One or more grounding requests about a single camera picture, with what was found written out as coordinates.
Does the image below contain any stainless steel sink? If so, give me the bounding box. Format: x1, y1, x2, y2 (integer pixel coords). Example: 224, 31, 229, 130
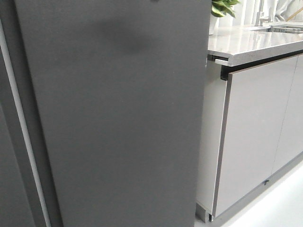
248, 23, 303, 34

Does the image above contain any grey cabinet door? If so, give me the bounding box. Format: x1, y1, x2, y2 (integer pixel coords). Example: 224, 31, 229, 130
272, 55, 303, 173
215, 56, 298, 215

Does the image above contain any silver kitchen faucet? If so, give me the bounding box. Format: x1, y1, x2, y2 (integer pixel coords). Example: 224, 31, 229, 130
254, 0, 274, 26

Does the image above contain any green potted plant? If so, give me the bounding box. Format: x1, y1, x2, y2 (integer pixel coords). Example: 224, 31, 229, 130
211, 0, 241, 18

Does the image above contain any white cabinet side panel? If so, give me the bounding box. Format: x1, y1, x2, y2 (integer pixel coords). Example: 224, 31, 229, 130
196, 61, 226, 213

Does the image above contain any dark grey fridge door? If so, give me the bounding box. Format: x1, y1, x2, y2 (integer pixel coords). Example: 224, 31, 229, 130
0, 0, 211, 227
0, 21, 52, 227

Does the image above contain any grey stone countertop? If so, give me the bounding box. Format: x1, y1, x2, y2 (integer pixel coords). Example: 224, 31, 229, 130
208, 26, 303, 67

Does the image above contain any white plant pot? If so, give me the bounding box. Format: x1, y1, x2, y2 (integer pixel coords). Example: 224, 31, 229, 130
209, 15, 219, 35

